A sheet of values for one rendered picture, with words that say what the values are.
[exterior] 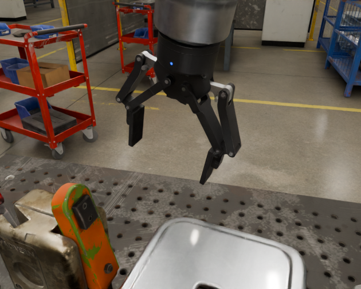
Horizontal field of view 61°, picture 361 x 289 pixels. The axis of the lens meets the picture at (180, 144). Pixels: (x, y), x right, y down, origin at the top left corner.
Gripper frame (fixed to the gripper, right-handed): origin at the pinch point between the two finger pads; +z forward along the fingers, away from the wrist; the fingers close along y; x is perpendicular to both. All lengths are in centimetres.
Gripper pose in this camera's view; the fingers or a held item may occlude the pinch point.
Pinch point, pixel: (169, 154)
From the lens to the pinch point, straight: 49.6
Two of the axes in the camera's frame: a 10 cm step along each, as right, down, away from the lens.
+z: -1.4, 7.3, 6.7
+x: -5.0, 5.3, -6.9
